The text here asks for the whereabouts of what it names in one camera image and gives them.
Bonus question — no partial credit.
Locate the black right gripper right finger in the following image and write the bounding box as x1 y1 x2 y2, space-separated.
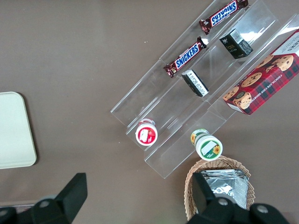
186 172 252 224

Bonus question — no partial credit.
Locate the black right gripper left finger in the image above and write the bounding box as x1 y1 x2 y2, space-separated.
31 172 88 224

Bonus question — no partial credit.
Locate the light wicker basket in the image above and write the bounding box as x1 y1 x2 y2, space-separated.
184 155 256 222

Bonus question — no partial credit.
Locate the beige plastic tray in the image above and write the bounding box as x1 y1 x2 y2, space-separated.
0 91 37 170

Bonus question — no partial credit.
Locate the silver foil container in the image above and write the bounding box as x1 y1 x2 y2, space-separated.
199 169 249 210

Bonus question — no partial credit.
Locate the green lid sunflower cup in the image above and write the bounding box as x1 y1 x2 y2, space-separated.
190 128 223 161

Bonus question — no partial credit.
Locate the red lid yogurt cup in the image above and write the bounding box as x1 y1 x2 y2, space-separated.
135 118 158 146

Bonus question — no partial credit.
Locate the clear acrylic stepped shelf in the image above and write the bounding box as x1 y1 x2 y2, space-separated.
109 0 299 180

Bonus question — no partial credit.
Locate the small black carton box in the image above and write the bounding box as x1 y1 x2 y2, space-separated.
181 69 210 98
219 28 254 60

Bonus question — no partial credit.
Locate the red tartan cookie box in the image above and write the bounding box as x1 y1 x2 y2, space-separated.
221 29 299 116

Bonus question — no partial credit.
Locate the Snickers chocolate bar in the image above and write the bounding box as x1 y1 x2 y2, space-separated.
163 36 208 79
199 0 249 35

